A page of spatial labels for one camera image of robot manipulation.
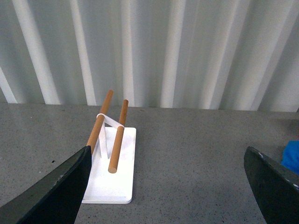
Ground blue microfiber cloth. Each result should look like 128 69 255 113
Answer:
281 140 299 174

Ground white rack with wooden bars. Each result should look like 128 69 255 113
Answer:
82 90 136 204

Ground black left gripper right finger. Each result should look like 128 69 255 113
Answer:
244 147 299 224

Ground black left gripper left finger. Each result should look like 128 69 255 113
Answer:
0 146 92 224

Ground white curtain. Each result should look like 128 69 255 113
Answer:
0 0 299 112

